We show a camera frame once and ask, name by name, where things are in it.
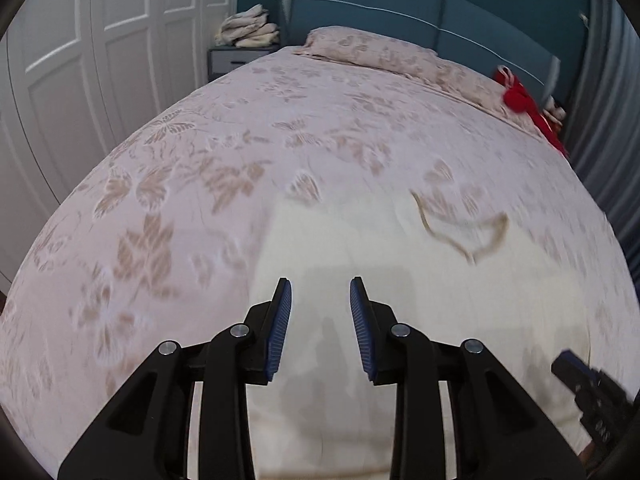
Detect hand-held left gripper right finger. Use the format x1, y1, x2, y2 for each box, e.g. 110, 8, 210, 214
349, 276, 587, 480

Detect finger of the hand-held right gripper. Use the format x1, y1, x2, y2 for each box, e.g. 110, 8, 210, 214
551, 350, 593, 391

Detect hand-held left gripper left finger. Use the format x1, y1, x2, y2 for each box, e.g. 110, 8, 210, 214
57, 276, 293, 480

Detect cream quilted jacket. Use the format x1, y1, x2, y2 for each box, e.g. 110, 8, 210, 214
245, 191, 608, 480

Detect pink butterfly print bedspread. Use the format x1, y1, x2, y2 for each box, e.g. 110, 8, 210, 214
0, 42, 630, 480

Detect stuffed toys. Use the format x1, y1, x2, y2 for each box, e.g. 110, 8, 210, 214
542, 95, 569, 134

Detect grey curtain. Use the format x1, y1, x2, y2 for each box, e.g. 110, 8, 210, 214
564, 0, 640, 253

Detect pink leaf print pillow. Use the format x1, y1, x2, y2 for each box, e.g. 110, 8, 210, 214
292, 26, 442, 81
415, 55, 506, 113

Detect red cloth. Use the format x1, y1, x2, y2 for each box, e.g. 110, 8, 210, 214
492, 66, 571, 159

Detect grey nightstand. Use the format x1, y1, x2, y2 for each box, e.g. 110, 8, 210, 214
207, 44, 282, 84

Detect pile of cream cloths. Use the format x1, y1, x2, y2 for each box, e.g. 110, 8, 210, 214
214, 4, 281, 50

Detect blue upholstered headboard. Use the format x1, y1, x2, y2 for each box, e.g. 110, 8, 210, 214
279, 0, 562, 107

